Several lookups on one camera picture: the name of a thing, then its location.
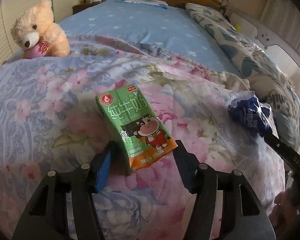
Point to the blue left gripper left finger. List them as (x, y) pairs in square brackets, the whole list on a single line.
[(102, 164)]

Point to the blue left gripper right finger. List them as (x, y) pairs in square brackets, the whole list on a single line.
[(187, 164)]

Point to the green milk carton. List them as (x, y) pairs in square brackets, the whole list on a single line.
[(139, 131)]

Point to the blue plastic snack bag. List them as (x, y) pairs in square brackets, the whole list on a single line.
[(251, 113)]

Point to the person's right hand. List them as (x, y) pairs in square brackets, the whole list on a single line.
[(284, 213)]

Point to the cloud heart print duvet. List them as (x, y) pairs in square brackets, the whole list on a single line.
[(265, 78)]

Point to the pink floral quilt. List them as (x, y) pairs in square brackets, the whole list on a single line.
[(54, 115)]

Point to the grey baby crib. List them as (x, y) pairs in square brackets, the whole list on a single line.
[(282, 53)]

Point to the blue bed sheet mattress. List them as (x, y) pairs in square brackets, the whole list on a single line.
[(171, 29)]

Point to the striped curtain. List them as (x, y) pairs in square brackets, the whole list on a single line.
[(283, 17)]

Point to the beige teddy bear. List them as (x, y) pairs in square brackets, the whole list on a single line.
[(37, 34)]

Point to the dark wooden nightstand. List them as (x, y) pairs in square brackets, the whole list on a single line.
[(80, 7)]

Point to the blue white pillow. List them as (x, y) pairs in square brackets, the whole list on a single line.
[(155, 3)]

